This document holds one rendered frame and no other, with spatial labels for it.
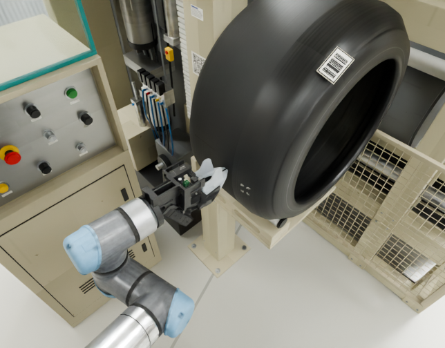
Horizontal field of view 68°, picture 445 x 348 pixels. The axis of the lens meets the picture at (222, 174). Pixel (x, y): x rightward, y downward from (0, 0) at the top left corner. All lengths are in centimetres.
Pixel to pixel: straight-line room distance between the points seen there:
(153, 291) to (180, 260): 135
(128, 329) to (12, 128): 71
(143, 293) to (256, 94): 43
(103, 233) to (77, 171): 67
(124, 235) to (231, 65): 40
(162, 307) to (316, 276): 145
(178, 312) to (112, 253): 15
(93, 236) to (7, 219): 67
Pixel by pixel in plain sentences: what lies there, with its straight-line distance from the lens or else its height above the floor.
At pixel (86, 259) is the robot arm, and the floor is 126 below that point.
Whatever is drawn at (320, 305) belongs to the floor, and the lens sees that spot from 193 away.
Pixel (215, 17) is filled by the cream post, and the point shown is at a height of 138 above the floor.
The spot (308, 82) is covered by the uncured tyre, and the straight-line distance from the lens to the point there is 64.
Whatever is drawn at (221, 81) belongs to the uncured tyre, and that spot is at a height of 137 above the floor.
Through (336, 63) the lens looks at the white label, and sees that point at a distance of 66.
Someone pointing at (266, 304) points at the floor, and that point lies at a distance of 188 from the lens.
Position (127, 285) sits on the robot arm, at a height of 117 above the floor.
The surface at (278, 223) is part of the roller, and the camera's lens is 102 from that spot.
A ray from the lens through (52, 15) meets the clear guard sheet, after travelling 100.
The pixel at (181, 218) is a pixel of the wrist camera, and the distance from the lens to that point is 72.
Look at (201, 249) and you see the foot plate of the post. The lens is 198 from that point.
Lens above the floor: 176
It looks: 49 degrees down
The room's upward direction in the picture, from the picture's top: straight up
